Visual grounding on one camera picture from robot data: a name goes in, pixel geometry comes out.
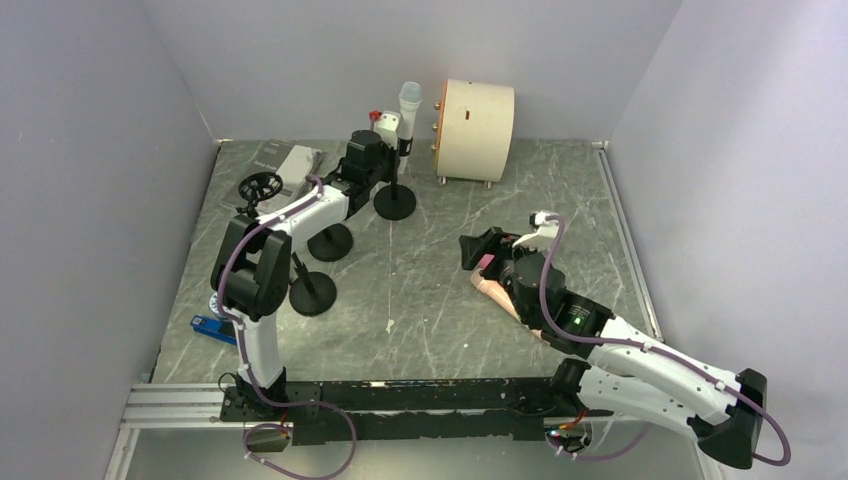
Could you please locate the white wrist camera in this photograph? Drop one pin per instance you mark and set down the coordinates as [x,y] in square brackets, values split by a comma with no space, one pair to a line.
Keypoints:
[386,125]
[545,226]

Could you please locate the pink microphone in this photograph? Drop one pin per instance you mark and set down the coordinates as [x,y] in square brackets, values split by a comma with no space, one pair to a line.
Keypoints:
[486,261]

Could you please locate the grey white booklet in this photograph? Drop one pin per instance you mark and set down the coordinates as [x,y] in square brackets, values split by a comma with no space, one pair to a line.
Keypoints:
[291,162]

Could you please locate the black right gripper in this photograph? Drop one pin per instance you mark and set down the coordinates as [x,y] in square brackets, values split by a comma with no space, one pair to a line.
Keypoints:
[497,253]

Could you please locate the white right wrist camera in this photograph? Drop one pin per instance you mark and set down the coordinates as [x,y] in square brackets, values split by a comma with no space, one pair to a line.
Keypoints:
[545,226]

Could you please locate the black round-base mic stand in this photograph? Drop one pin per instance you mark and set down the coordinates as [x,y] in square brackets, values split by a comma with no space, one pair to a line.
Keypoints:
[395,201]
[331,244]
[312,293]

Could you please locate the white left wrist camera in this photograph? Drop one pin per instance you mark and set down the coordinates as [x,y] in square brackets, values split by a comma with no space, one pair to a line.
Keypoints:
[386,125]

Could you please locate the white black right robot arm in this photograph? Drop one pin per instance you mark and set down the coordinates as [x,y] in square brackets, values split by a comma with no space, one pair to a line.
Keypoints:
[611,365]

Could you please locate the peach microphone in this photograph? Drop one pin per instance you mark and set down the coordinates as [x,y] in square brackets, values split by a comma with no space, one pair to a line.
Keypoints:
[496,292]

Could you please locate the black tripod shock-mount stand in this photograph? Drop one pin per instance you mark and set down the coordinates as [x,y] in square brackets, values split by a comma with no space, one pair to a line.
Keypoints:
[257,188]

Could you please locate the cream cylindrical speaker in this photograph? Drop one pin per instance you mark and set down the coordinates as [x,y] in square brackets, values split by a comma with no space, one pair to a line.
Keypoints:
[474,131]

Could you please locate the blue box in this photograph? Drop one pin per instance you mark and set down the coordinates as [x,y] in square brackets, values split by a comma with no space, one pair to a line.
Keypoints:
[214,326]

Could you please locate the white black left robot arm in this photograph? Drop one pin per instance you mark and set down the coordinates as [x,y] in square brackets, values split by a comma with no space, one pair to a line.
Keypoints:
[257,268]

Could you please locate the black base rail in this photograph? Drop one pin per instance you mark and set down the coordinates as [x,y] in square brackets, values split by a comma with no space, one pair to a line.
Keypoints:
[317,412]

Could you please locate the white microphone silver grille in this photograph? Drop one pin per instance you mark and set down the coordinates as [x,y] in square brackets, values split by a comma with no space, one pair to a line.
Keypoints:
[410,98]

